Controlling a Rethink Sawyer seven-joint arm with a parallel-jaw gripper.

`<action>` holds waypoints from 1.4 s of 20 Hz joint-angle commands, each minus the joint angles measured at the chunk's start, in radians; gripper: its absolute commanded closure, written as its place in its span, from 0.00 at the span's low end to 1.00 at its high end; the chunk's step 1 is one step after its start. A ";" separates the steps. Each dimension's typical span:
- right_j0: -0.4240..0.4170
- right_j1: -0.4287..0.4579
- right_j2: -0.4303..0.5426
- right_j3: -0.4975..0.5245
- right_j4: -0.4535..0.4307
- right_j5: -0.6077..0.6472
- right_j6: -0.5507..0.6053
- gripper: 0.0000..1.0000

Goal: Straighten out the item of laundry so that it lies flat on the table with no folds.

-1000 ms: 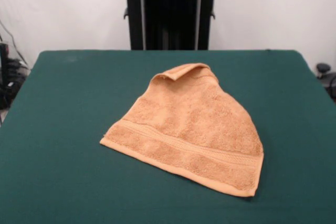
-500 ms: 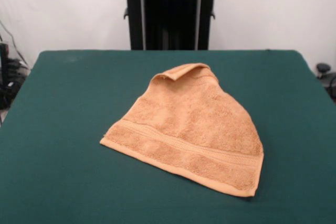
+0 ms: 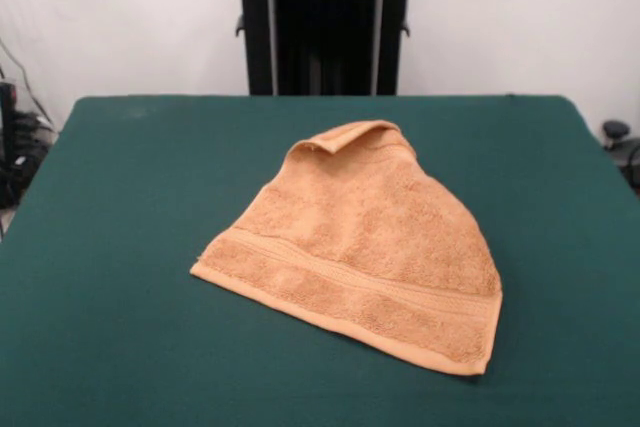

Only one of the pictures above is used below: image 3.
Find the orange terry towel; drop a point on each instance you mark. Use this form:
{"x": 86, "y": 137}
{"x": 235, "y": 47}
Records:
{"x": 370, "y": 237}

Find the dark green table cloth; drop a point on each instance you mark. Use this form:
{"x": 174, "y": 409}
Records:
{"x": 150, "y": 347}

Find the black chair base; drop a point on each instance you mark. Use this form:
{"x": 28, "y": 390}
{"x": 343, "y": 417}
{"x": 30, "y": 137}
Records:
{"x": 620, "y": 133}

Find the black electronics box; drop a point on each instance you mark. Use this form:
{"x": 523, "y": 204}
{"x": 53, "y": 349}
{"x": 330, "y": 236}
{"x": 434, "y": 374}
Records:
{"x": 7, "y": 112}

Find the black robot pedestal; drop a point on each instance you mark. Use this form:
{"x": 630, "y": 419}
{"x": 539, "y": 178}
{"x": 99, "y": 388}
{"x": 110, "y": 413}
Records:
{"x": 325, "y": 22}

